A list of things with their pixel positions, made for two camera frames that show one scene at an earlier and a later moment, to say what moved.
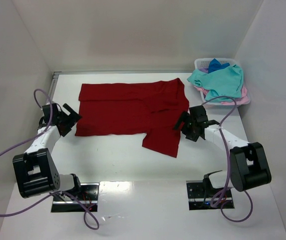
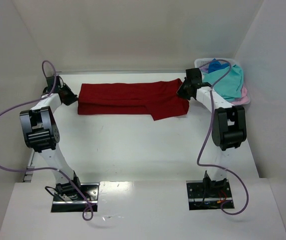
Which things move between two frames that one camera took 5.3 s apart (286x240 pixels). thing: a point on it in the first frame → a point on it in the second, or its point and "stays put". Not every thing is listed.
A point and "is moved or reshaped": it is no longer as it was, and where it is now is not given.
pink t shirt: x=243 y=100 stays put
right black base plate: x=201 y=197 stays put
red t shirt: x=154 y=109 is moved or reshaped
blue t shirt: x=215 y=64 stays put
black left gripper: x=66 y=121 → x=69 y=96
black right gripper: x=188 y=125 → x=185 y=88
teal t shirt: x=228 y=82 stays put
